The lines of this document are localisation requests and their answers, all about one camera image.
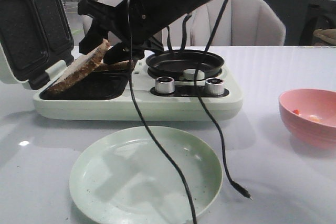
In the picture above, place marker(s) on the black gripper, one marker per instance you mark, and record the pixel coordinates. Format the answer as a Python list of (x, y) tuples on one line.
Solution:
[(126, 21)]

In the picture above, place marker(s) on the bread slice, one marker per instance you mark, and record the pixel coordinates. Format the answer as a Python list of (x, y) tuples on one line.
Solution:
[(80, 68), (118, 66)]

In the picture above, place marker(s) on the green sandwich maker lid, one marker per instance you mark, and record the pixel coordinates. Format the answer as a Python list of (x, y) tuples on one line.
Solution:
[(36, 42)]

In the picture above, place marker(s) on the pink bowl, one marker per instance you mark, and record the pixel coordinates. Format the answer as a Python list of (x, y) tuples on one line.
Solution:
[(309, 115)]

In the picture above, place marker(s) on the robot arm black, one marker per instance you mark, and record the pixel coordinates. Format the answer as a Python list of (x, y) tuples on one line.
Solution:
[(162, 13)]

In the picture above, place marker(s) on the green breakfast maker base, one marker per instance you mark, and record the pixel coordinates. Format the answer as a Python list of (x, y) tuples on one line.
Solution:
[(107, 97)]

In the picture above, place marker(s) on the black round frying pan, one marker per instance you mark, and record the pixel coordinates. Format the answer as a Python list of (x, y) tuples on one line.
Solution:
[(172, 64)]

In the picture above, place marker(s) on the left silver knob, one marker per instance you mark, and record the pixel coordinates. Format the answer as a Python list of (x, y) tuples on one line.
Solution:
[(164, 85)]

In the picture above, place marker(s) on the silver knob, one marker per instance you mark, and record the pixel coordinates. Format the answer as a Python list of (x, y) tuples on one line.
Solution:
[(214, 86), (164, 85)]

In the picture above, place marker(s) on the right silver knob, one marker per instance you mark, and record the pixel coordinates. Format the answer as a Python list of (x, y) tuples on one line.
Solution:
[(214, 86)]

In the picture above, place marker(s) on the light green plate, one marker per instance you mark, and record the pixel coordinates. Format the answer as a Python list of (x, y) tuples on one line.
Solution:
[(128, 177)]

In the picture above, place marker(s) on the beige chair right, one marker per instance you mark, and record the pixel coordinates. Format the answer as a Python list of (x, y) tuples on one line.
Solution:
[(243, 23)]

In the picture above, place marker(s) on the dark kitchen counter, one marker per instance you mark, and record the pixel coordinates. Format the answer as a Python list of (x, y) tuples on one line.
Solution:
[(302, 17)]

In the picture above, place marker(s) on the beige cushion at right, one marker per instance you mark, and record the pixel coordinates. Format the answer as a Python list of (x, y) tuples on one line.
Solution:
[(327, 37)]

